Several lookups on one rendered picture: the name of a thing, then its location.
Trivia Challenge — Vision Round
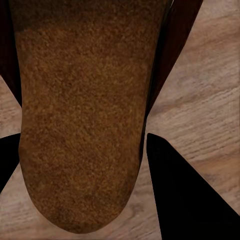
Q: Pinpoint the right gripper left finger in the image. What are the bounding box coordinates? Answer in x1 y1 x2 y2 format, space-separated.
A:
0 133 21 193

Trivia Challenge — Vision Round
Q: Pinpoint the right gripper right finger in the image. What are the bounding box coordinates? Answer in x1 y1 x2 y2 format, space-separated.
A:
146 133 240 240

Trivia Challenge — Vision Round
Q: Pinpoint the sandal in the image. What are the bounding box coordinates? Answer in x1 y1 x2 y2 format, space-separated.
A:
0 0 204 234

